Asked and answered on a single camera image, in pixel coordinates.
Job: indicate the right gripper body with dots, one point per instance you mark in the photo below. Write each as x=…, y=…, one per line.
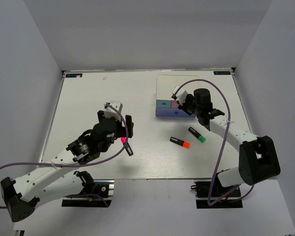
x=189, y=105

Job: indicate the pink highlighter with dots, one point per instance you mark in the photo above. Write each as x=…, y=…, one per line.
x=127, y=146

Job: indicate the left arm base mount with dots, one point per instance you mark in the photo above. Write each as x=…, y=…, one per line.
x=100, y=195

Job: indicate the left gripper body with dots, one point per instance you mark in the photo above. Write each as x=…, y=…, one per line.
x=120, y=131

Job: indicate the white drawer cabinet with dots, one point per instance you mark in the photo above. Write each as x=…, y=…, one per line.
x=167, y=83

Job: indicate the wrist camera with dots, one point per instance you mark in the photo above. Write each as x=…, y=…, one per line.
x=179, y=95
x=113, y=110

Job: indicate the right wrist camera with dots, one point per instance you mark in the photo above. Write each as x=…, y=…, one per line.
x=179, y=95

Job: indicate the green highlighter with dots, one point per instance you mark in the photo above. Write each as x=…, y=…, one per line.
x=197, y=135

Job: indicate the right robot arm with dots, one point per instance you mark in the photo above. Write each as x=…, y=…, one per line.
x=257, y=160

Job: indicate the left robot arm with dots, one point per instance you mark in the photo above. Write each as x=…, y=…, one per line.
x=62, y=178

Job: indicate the blue small drawer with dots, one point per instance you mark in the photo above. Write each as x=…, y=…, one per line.
x=163, y=104

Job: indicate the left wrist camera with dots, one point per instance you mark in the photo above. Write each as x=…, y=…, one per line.
x=113, y=110

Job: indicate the orange highlighter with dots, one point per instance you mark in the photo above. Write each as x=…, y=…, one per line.
x=180, y=142

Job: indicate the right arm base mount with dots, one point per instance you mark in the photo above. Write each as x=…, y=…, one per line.
x=201, y=189

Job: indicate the pink drawer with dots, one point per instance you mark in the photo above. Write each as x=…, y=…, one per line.
x=174, y=104

